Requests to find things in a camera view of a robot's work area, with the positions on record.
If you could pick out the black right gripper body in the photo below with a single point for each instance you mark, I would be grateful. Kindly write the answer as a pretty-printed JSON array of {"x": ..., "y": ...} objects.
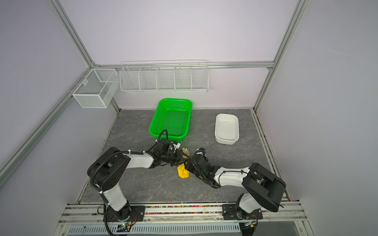
[{"x": 192, "y": 168}]

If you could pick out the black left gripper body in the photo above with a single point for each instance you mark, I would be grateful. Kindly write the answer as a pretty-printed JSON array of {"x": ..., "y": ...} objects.
[{"x": 174, "y": 158}]

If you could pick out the yellow paper napkin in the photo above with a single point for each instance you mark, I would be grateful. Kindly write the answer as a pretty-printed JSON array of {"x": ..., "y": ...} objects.
[{"x": 183, "y": 173}]

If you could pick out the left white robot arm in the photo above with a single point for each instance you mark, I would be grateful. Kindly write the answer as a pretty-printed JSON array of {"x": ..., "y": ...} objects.
[{"x": 106, "y": 172}]

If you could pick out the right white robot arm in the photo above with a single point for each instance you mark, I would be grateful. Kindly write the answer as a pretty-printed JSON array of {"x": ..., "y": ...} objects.
[{"x": 263, "y": 188}]

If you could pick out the green plastic basket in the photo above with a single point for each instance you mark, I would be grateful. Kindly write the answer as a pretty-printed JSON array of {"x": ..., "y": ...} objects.
[{"x": 173, "y": 115}]

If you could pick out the white plastic tray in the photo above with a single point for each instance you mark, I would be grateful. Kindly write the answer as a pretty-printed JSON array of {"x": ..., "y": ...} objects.
[{"x": 227, "y": 129}]

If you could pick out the white wire wall rack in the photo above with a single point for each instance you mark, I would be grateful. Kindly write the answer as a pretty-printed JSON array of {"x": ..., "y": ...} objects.
[{"x": 169, "y": 75}]

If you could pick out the white mesh wall box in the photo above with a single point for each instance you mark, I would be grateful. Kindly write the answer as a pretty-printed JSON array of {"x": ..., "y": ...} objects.
[{"x": 97, "y": 88}]

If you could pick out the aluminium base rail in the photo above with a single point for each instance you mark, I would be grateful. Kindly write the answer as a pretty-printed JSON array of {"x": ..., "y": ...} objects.
[{"x": 176, "y": 219}]

